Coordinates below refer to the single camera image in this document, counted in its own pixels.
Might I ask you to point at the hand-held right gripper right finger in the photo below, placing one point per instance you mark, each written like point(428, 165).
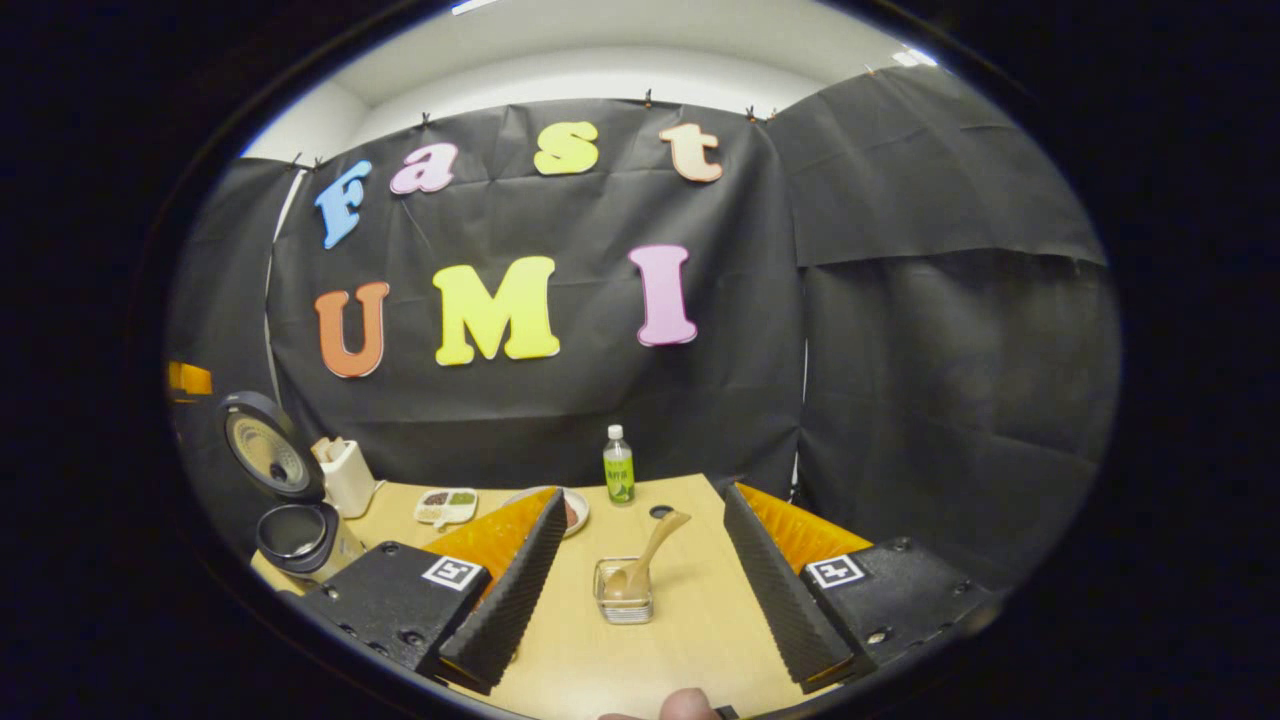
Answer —
point(780, 600)

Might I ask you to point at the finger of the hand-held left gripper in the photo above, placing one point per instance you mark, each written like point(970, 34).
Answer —
point(188, 380)

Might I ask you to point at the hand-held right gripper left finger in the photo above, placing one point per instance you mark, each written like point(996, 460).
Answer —
point(515, 590)

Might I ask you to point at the black rice cooker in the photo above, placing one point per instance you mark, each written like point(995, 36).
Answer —
point(265, 450)

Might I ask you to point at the clear glass chopstick holder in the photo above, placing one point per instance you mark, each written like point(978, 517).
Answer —
point(625, 610)

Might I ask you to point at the wooden spoon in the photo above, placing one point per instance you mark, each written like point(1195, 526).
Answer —
point(660, 540)

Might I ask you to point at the brown meat piece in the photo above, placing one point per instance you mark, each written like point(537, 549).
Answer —
point(571, 514)

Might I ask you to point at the white round plate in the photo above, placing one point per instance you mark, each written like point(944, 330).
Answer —
point(580, 520)

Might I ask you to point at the small divided snack dish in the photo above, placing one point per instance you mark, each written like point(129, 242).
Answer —
point(445, 508)

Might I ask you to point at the green drink bottle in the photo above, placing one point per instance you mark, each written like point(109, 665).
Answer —
point(618, 475)

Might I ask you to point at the toast bread slice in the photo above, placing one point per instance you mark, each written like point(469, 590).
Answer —
point(330, 448)

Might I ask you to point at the white toaster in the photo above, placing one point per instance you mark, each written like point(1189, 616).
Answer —
point(350, 485)

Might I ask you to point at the black backdrop cloth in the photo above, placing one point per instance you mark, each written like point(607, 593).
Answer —
point(560, 400)

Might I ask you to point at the long ceiling light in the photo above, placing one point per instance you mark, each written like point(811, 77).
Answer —
point(915, 57)
point(472, 5)

